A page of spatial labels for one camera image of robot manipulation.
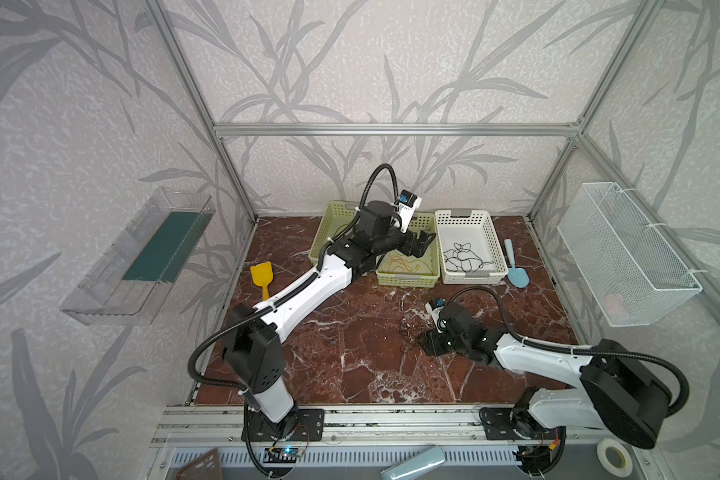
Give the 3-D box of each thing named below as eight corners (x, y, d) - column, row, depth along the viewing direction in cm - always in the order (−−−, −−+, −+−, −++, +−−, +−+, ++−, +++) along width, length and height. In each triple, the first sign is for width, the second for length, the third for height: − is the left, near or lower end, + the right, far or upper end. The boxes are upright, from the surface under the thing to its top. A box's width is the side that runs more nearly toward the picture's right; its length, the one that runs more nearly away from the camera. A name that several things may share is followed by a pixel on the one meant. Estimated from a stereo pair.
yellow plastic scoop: (255, 302, 99) (253, 298, 96) (253, 270, 107) (251, 265, 104) (276, 296, 100) (273, 292, 98) (272, 265, 108) (270, 261, 106)
